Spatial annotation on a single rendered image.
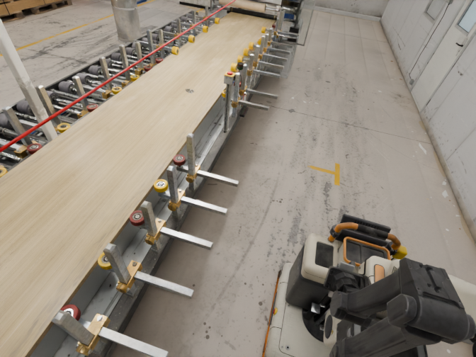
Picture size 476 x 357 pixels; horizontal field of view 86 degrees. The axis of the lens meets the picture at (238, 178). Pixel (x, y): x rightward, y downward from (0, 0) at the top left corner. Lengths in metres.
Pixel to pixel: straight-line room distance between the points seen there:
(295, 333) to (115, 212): 1.29
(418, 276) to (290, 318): 1.38
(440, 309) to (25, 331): 1.29
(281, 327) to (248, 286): 0.48
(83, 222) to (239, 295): 1.26
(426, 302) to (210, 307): 1.74
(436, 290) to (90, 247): 1.29
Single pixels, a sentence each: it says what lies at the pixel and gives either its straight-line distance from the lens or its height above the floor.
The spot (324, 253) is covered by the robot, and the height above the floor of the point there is 0.81.
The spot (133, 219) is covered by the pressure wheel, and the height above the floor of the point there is 0.91.
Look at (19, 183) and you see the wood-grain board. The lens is 1.88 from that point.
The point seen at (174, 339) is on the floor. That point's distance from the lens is 2.11.
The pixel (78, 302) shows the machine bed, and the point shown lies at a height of 0.70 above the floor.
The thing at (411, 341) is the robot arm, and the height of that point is 1.53.
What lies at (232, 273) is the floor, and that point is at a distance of 2.25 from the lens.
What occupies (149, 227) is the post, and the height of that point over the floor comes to 0.95.
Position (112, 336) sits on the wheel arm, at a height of 0.85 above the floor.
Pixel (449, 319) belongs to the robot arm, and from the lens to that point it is 0.59.
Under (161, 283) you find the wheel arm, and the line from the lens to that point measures 1.32.
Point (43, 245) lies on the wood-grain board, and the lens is 1.53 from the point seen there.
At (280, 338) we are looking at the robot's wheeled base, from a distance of 1.87.
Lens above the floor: 2.05
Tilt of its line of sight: 45 degrees down
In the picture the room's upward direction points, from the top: 8 degrees clockwise
